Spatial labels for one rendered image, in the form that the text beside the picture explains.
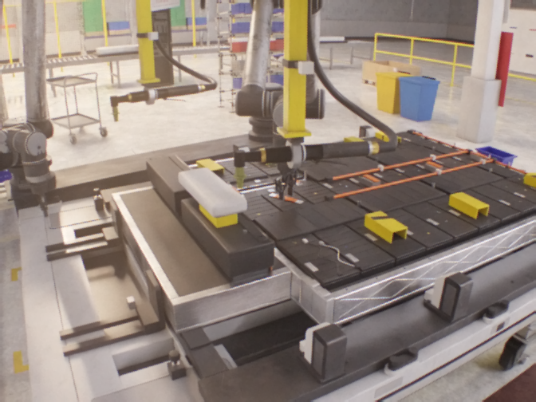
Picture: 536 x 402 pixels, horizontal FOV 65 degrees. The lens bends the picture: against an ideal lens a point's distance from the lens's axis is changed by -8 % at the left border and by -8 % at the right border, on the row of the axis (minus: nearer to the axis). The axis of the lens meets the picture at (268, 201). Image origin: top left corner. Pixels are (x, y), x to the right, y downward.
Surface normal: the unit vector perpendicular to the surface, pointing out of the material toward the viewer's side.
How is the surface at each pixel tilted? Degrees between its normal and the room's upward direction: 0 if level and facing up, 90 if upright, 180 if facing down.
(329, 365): 90
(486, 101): 90
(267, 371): 0
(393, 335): 0
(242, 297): 90
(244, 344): 0
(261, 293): 90
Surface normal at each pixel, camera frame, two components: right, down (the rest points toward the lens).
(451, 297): -0.88, 0.19
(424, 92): 0.47, 0.43
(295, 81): 0.24, 0.39
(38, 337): 0.00, -0.91
